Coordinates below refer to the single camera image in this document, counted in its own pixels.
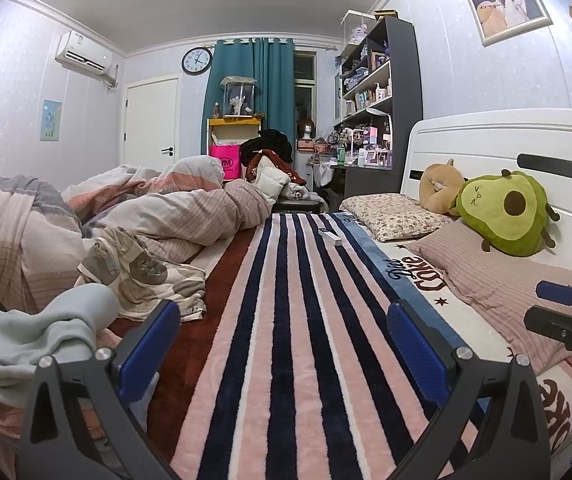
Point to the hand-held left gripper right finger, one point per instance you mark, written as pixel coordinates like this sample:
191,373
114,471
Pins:
416,356

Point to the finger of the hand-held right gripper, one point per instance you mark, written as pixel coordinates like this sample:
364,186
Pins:
556,292
551,325

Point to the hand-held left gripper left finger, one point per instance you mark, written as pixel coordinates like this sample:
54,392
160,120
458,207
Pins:
148,346

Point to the light blue pants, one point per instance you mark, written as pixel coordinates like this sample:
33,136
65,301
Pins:
26,330

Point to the pink ribbed pillow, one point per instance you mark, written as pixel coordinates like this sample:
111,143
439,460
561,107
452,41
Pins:
491,280

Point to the beige cloth with grey circles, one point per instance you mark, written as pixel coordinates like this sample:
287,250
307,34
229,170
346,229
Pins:
136,270

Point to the green avocado plush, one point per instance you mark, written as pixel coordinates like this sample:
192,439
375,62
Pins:
486,215

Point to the striped fleece blanket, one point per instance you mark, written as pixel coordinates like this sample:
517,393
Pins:
291,335

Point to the pink striped duvet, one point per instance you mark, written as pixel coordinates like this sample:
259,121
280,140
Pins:
166,210

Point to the floral pillow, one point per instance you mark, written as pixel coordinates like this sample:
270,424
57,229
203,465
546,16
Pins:
391,215

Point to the small white box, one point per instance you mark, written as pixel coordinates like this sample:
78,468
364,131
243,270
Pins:
329,237

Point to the brown plush toy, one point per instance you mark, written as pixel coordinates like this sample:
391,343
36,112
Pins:
438,190

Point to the white bed headboard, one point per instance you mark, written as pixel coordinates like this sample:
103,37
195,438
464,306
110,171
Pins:
466,140

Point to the dark grey desk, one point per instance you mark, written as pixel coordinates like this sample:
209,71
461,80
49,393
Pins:
371,180

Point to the dark nightstand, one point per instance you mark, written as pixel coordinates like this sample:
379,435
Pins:
298,206

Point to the pink shopping bag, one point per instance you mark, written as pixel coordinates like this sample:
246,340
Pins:
223,162

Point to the white hanging cloth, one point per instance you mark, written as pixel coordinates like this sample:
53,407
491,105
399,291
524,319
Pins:
324,176

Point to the white puffer jacket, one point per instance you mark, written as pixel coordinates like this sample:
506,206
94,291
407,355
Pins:
272,177

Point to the green bottle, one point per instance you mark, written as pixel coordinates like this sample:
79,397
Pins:
340,155

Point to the reddish brown garment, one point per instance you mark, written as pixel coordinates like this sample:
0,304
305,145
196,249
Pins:
296,177

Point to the white door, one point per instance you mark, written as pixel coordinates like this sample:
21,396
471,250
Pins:
148,120

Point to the black clothing pile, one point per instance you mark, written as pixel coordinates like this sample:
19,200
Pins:
273,142

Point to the yellow shelf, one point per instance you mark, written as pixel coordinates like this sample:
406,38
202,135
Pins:
233,121

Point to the dark grey shelf unit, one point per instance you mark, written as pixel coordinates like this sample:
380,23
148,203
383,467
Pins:
406,90

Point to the mannequin head with wig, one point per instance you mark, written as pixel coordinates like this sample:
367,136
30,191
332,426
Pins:
306,129

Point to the glass display case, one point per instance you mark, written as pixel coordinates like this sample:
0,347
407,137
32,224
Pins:
238,97

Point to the window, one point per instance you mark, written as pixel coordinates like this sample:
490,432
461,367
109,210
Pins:
305,95

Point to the teal curtain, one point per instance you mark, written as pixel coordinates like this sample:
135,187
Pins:
271,90

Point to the white air conditioner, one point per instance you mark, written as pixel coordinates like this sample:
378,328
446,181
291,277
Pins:
83,55

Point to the clear display box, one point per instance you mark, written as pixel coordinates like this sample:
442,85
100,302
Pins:
361,27

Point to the wall poster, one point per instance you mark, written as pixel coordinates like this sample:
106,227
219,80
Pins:
51,120

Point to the round wall clock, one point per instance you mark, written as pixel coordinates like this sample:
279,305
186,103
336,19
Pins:
196,61

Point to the framed wall picture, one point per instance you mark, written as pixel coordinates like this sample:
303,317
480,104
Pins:
508,5

